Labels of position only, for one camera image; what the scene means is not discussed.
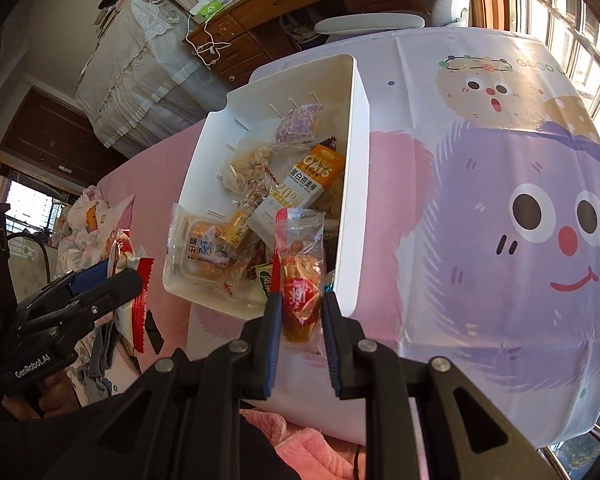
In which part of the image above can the small red orange candy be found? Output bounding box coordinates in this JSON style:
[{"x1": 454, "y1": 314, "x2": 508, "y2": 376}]
[{"x1": 274, "y1": 208, "x2": 326, "y2": 344}]

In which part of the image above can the orange biscuit snack pack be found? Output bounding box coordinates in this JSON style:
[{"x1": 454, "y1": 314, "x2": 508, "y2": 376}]
[{"x1": 166, "y1": 214, "x2": 239, "y2": 287}]

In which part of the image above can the clear bag flaky pastry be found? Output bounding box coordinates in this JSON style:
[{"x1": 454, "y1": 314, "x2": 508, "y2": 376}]
[{"x1": 222, "y1": 138, "x2": 277, "y2": 202}]

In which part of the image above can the orange white oat bar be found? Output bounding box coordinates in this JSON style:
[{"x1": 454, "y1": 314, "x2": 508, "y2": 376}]
[{"x1": 247, "y1": 144, "x2": 346, "y2": 249}]

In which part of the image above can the green pastry packet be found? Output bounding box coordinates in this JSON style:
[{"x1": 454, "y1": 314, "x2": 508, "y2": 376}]
[{"x1": 254, "y1": 262, "x2": 273, "y2": 300}]

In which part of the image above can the small yellow cake packet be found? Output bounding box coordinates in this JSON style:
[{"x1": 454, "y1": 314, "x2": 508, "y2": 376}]
[{"x1": 221, "y1": 210, "x2": 249, "y2": 249}]

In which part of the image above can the blueberry bread package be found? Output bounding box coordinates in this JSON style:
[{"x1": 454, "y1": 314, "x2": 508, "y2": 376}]
[{"x1": 275, "y1": 103, "x2": 324, "y2": 144}]

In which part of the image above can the person's left hand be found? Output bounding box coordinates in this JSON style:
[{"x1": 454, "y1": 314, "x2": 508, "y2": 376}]
[{"x1": 2, "y1": 370, "x2": 80, "y2": 420}]

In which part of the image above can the pink bed blanket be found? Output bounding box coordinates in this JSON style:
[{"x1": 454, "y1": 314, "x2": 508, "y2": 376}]
[{"x1": 98, "y1": 120, "x2": 204, "y2": 370}]

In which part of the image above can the cartoon purple tablecloth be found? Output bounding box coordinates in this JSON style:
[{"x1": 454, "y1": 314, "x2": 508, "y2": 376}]
[{"x1": 180, "y1": 27, "x2": 600, "y2": 448}]

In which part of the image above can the white plastic storage bin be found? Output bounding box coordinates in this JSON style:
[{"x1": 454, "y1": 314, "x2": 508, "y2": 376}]
[{"x1": 162, "y1": 54, "x2": 370, "y2": 320}]

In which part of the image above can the white lace covered furniture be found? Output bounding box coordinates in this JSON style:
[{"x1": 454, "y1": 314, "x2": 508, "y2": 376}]
[{"x1": 74, "y1": 0, "x2": 230, "y2": 158}]

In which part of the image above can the green tissue box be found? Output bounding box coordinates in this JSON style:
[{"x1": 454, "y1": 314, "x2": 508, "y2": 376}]
[{"x1": 189, "y1": 0, "x2": 224, "y2": 24}]

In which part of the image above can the wooden desk with drawers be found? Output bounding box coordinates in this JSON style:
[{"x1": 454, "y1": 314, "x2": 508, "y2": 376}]
[{"x1": 185, "y1": 0, "x2": 426, "y2": 89}]

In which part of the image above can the white charger cable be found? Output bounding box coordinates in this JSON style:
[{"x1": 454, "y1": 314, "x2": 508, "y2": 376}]
[{"x1": 184, "y1": 16, "x2": 234, "y2": 68}]

